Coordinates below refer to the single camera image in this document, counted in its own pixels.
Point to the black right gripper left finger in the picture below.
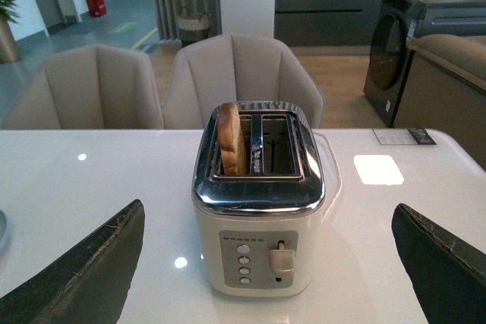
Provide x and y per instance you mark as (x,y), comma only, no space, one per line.
(87,284)

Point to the dark grey washing machine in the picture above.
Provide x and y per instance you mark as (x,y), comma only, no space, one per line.
(399,21)

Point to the beige sofa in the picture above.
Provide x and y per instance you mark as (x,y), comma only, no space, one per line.
(445,89)

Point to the beige chair left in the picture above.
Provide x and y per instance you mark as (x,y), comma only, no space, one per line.
(88,88)

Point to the beige chair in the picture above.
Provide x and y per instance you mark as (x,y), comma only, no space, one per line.
(88,88)
(236,67)

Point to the white two-slot toaster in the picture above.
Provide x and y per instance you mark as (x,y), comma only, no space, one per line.
(258,231)

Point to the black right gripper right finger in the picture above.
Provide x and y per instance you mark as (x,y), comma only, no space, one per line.
(447,273)

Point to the red bin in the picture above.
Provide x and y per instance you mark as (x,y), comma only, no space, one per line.
(97,8)

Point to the brown bread slice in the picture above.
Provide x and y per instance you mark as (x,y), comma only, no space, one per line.
(231,140)

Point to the potted plant gold pot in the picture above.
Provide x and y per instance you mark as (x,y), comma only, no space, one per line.
(9,49)

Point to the woven basket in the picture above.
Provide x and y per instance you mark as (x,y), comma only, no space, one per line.
(192,27)

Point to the beige chair middle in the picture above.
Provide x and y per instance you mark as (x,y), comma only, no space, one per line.
(236,67)

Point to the light blue plate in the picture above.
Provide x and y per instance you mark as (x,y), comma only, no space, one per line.
(3,230)

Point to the label card on table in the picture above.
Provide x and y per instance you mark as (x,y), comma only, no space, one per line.
(401,137)

